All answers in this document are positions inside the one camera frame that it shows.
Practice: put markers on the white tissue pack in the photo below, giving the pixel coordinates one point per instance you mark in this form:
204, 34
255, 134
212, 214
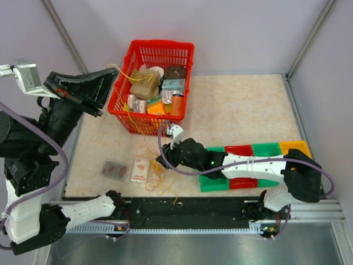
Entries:
140, 170

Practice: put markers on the right green plastic bin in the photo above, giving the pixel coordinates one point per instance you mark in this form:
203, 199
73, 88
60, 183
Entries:
262, 150

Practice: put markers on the silver foil snack pack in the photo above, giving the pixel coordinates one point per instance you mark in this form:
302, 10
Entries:
167, 96

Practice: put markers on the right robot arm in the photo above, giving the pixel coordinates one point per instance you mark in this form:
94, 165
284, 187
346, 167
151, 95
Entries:
298, 177

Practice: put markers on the green plastic bin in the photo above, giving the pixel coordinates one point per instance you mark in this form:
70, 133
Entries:
262, 150
214, 181

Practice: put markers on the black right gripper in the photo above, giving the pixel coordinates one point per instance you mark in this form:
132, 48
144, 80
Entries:
169, 154

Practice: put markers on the orange bottle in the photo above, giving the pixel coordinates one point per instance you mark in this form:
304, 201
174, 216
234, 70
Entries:
177, 104

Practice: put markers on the left green plastic bin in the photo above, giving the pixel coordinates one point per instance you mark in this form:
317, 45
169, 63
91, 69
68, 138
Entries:
214, 181

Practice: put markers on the small brown cardboard box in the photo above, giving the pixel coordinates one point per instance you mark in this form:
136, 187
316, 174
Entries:
142, 92

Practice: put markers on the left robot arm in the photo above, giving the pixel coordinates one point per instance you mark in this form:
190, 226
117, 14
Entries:
28, 147

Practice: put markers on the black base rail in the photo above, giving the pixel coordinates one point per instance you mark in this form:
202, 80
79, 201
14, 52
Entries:
195, 212

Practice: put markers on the white round plate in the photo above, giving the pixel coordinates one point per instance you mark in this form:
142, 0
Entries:
154, 69

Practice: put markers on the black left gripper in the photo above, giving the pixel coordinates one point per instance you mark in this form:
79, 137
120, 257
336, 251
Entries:
89, 90

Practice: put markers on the yellow plastic bin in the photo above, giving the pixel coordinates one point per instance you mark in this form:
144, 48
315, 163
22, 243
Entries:
298, 145

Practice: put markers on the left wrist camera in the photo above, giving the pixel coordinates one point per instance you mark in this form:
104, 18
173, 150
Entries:
26, 74

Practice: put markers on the red plastic shopping basket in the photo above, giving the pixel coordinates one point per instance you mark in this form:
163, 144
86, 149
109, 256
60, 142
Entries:
162, 53

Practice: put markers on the red plastic bin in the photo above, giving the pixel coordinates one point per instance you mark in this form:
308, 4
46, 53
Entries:
241, 183

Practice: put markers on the orange yellow sticky notes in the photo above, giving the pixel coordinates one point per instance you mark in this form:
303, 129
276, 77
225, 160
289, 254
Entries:
156, 108

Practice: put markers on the pink wrapped snack pack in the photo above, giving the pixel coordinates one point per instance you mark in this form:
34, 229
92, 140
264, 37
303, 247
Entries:
136, 105

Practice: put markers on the teal snack box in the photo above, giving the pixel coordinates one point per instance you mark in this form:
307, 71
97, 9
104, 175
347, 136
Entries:
173, 84

